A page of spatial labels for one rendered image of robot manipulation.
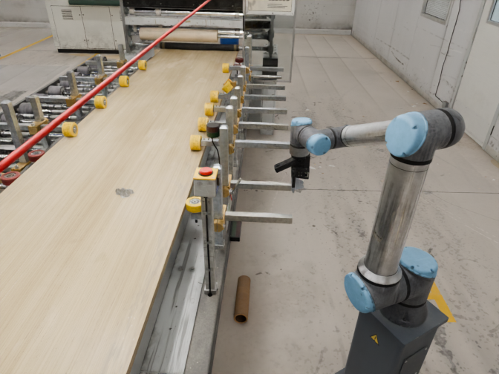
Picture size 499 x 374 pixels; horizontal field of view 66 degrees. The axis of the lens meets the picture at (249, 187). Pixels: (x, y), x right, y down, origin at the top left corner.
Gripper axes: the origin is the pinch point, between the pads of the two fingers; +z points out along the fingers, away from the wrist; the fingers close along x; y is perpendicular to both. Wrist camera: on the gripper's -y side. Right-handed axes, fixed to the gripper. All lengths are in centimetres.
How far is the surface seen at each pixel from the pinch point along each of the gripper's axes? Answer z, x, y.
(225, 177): -9.5, -5.8, -31.5
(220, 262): 12, -39, -30
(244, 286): 74, 8, -24
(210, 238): -15, -57, -31
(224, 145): -25.9, -5.8, -31.3
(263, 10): -49, 247, -20
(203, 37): -23, 250, -81
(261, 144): -13.1, 23.5, -15.5
